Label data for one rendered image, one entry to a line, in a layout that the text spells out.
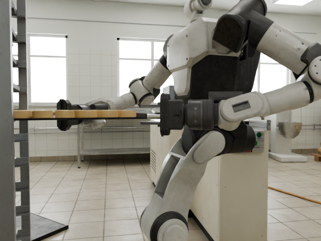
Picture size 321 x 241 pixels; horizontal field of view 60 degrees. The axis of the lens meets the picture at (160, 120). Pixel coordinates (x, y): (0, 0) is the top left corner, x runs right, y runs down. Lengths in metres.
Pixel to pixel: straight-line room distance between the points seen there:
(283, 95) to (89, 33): 5.02
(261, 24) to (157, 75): 0.59
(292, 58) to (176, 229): 0.64
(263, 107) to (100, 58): 4.89
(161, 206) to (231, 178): 0.94
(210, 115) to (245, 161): 1.16
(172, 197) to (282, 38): 0.62
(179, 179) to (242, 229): 1.09
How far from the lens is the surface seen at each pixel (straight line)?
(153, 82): 1.33
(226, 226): 1.97
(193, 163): 0.99
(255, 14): 0.91
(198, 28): 0.97
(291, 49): 0.87
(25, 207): 1.21
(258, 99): 0.77
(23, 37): 1.18
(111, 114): 0.77
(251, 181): 1.95
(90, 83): 5.47
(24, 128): 1.15
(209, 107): 0.77
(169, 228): 0.99
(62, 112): 0.76
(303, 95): 0.83
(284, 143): 6.02
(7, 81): 0.70
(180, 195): 1.02
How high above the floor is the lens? 0.98
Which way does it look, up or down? 2 degrees down
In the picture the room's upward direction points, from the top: straight up
